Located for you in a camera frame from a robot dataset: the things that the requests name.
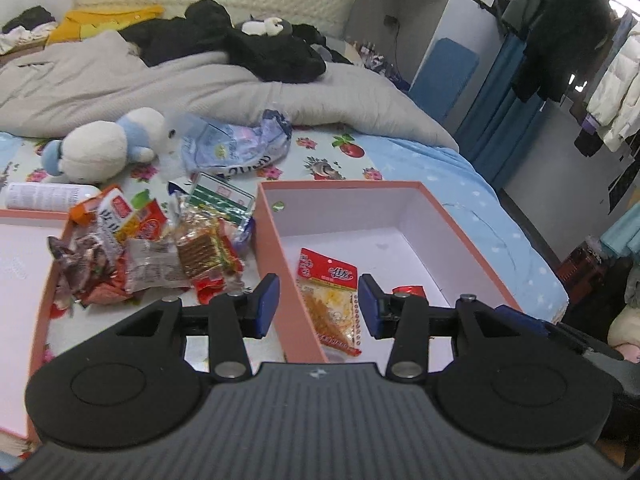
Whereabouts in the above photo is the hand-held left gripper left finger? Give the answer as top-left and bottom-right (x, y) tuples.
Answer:
(114, 273), (281, 381)

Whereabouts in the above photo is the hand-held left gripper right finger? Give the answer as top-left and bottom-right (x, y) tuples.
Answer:
(358, 273), (526, 380)

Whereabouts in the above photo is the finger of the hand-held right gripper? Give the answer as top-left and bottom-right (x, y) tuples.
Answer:
(496, 305), (587, 357)

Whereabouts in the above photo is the red yellow brown-square snack packet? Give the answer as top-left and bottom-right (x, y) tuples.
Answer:
(174, 211), (247, 307)

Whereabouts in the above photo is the pink cardboard box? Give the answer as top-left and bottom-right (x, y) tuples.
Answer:
(252, 180), (523, 364)

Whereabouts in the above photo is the green white snack packet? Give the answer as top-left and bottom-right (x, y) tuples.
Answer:
(189, 172), (257, 222)

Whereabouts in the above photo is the cream plush object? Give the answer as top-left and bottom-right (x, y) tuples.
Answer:
(607, 304), (640, 362)

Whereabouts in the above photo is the dark red bag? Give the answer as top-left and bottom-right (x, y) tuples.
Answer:
(554, 241), (610, 287)

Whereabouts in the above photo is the clear brownish snack packet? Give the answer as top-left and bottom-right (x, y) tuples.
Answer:
(124, 236), (194, 296)

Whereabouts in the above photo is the light blue garment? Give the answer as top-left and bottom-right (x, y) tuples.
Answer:
(599, 199), (640, 258)

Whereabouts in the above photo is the red yellow small snack packet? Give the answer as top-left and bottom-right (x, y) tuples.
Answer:
(129, 198), (169, 242)

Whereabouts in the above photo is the light blue plastic bag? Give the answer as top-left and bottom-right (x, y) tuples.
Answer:
(176, 108), (294, 179)

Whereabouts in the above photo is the white red snack packet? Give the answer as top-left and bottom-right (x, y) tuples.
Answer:
(96, 194), (136, 261)

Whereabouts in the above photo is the dark brown snack packet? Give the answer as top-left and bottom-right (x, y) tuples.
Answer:
(46, 233), (127, 311)

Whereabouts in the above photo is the blue curtain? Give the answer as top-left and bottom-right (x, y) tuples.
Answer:
(456, 32), (548, 198)

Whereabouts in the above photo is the orange snack packet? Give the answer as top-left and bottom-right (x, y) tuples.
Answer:
(68, 184), (124, 227)

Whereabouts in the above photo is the grey blanket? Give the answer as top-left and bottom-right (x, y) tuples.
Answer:
(0, 30), (460, 152)

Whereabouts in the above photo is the white blue plush toy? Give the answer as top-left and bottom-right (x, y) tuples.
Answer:
(41, 107), (179, 185)

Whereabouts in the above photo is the blue padded panel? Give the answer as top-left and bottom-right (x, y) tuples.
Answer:
(409, 36), (481, 125)

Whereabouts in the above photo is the white cylindrical bottle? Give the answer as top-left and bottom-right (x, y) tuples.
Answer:
(4, 181), (102, 212)

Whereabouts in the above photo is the pink cardboard box lid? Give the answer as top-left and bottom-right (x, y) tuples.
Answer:
(0, 207), (76, 443)

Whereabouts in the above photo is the white puffer jacket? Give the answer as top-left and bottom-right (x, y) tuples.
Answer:
(584, 20), (640, 155)

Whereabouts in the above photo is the black clothing pile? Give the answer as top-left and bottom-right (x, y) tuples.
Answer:
(119, 0), (328, 84)

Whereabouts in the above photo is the small black white plush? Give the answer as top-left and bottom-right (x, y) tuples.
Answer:
(234, 16), (297, 37)

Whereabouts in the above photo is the black hanging coat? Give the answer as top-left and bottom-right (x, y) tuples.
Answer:
(511, 0), (620, 105)

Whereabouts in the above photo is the yellow garment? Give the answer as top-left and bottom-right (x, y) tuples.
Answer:
(46, 4), (166, 47)

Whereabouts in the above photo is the mixed clothes pile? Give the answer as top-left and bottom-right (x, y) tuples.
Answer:
(0, 5), (60, 55)

